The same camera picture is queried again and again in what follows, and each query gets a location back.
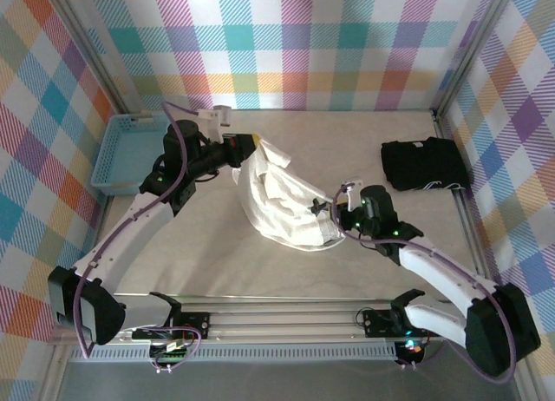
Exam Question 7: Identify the grey slotted cable duct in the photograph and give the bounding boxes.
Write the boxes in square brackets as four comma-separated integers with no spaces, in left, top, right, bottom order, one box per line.
[82,347,398,362]

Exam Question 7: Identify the blue plastic basket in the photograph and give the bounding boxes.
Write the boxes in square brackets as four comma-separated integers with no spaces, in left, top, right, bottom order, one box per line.
[89,114,175,197]

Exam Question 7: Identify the electronics board with LEDs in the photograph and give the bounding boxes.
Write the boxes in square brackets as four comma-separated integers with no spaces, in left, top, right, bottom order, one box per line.
[395,338,428,371]

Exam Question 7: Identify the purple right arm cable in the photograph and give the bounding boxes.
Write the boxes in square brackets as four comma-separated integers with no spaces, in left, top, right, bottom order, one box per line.
[329,187,519,384]

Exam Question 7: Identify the electronics board with wires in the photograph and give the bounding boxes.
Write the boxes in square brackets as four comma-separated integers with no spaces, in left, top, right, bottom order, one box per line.
[132,325,204,375]

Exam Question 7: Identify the aluminium side rail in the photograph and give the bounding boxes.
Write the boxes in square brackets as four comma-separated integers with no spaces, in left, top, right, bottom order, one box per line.
[432,109,491,285]
[84,195,114,267]

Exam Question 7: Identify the white t-shirt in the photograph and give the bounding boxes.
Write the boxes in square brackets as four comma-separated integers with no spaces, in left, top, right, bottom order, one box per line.
[232,141,348,249]

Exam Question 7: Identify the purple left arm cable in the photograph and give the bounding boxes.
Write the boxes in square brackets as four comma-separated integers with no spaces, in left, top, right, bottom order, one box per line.
[74,100,203,359]

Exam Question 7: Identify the aluminium frame post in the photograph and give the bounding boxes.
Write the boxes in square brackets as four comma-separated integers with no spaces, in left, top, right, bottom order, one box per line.
[431,0,521,120]
[45,0,151,118]

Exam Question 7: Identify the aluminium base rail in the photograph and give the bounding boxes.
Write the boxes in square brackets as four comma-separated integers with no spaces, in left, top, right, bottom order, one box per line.
[47,293,472,345]

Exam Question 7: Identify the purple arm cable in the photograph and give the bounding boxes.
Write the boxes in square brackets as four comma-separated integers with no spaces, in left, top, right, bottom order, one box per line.
[74,100,203,359]
[329,187,519,384]

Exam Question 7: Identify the black folded t-shirt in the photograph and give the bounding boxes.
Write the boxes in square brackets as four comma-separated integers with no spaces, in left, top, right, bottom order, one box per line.
[380,135,472,193]

